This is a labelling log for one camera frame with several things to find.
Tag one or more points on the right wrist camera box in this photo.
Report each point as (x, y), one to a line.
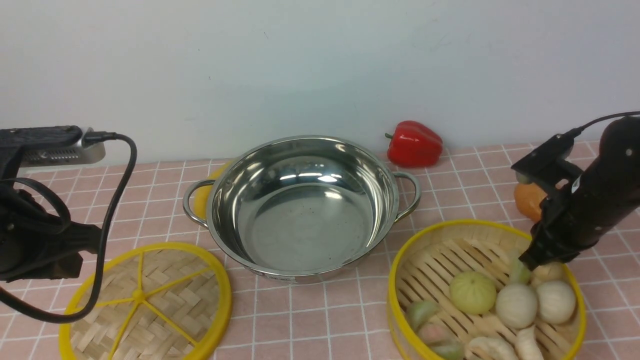
(547, 165)

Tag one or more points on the green dumpling back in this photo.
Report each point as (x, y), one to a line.
(519, 272)

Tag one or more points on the green round bun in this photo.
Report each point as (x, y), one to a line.
(472, 292)

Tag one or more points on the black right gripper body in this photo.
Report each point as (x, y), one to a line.
(604, 194)

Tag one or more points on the white round bun right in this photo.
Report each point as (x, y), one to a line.
(556, 301)

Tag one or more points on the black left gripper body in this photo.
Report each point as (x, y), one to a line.
(39, 240)

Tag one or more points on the white round bun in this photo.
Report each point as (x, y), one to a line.
(516, 306)
(556, 301)

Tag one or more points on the orange potato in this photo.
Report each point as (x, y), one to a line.
(528, 198)

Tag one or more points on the white dumpling right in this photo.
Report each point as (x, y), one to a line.
(526, 345)

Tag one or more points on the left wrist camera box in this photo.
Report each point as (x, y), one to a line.
(64, 145)

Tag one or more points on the white dumpling left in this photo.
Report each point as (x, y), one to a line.
(497, 348)

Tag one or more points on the yellow woven steamer lid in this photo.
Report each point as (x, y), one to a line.
(162, 301)

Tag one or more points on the green dumpling left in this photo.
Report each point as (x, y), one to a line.
(418, 313)

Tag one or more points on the yellow bamboo steamer basket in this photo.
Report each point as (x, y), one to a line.
(425, 266)

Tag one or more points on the white dumpling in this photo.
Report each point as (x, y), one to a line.
(497, 348)
(526, 345)

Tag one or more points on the pink checkered tablecloth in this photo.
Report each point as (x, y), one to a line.
(345, 317)

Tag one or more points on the stainless steel pot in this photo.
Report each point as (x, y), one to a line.
(303, 209)

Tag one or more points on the pink green dumpling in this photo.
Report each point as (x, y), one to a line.
(441, 341)

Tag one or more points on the white round bun left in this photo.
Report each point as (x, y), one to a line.
(516, 306)

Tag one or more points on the red bell pepper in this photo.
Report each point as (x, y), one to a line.
(414, 145)

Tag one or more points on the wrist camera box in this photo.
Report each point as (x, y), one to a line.
(64, 145)
(547, 165)

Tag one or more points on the yellow banana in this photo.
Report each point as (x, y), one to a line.
(202, 193)

